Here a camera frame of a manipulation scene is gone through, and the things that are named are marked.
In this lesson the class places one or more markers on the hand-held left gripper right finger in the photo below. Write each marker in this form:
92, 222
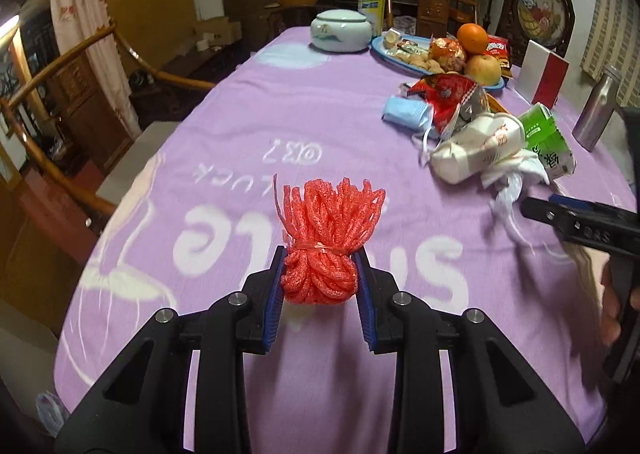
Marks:
364, 294

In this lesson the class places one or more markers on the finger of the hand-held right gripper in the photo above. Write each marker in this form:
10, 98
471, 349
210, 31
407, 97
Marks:
600, 208
550, 216

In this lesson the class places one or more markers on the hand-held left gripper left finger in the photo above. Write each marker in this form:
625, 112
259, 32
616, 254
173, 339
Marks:
277, 294

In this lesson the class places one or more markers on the white tissue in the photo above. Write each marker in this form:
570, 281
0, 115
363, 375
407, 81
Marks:
515, 169

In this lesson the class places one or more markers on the red foam fruit net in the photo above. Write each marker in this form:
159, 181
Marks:
325, 234

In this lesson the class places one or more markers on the green tissue pack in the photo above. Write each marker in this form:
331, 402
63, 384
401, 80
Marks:
542, 131

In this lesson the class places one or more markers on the white paper cup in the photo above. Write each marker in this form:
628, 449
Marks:
470, 149

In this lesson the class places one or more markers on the blue face mask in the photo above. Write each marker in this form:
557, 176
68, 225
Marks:
405, 113

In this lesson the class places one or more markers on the person's right hand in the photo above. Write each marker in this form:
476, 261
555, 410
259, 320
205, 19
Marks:
611, 304

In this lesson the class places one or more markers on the metal bottle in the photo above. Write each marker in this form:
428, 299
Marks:
595, 109

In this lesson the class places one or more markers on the red and white box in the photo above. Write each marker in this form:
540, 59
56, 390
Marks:
542, 74

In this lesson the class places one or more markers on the red crumpled snack wrapper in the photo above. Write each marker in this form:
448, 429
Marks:
445, 96

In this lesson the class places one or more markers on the apple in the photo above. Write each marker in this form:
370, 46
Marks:
482, 70

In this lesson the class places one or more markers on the red snack packet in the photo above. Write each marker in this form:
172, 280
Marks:
499, 51

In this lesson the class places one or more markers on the purple printed tablecloth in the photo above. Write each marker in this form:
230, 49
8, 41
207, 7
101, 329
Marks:
250, 109

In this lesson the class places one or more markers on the orange in clear wrapper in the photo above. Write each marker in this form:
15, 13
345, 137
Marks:
447, 53

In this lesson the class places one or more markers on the pile of walnuts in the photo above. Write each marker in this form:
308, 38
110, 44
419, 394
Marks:
425, 64

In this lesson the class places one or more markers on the round framed painted screen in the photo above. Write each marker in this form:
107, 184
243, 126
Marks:
540, 14

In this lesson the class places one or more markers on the pile of wrapped candies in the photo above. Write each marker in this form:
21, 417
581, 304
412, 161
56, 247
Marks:
405, 44

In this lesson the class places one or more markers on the blue oval plate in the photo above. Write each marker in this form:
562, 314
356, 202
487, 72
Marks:
386, 54

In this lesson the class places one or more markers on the grey plastic bag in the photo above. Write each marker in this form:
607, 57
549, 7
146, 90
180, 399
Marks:
50, 411

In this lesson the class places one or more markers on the white ceramic lidded jar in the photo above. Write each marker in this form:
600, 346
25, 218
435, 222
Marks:
340, 31

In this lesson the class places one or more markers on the cardboard box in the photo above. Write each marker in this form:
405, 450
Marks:
217, 29

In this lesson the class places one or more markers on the wooden round-back chair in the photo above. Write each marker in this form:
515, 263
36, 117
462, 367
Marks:
297, 0

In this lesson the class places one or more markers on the wooden armchair with grey cushion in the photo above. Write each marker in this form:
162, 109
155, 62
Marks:
70, 79

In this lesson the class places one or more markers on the white red patterned curtain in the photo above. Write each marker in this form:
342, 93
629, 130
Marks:
80, 9

